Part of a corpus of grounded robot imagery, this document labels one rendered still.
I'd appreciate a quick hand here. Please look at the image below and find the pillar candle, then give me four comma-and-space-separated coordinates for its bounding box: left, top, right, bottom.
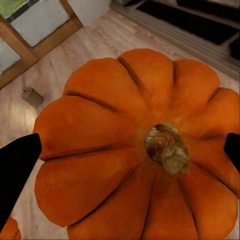
21, 87, 44, 108

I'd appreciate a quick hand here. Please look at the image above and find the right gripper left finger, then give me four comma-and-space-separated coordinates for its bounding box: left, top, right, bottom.
0, 133, 42, 234

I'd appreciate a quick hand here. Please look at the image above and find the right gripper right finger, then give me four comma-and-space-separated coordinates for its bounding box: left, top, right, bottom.
224, 133, 240, 173

